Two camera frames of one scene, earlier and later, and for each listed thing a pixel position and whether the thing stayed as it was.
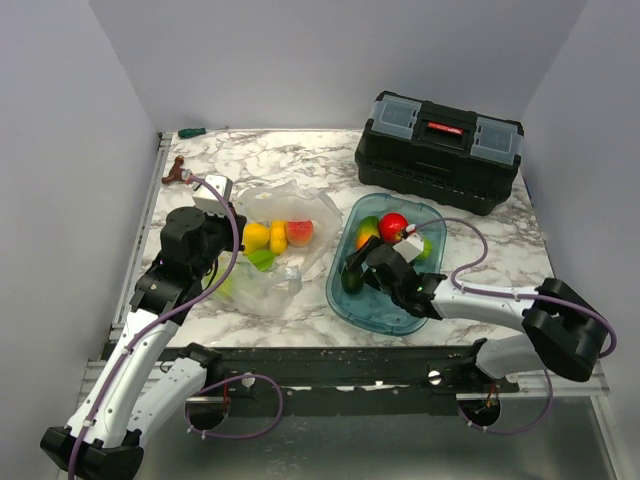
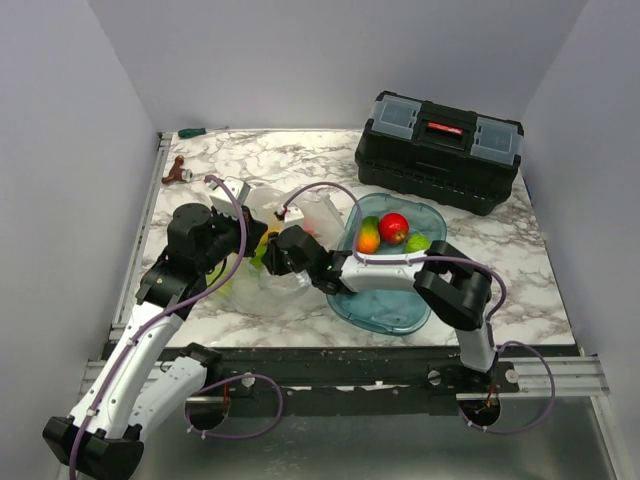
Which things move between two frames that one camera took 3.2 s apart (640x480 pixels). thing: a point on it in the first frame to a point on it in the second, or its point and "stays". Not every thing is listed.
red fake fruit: (391, 227) stays
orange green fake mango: (368, 226) stays
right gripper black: (355, 259) to (271, 259)
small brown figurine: (176, 173) stays
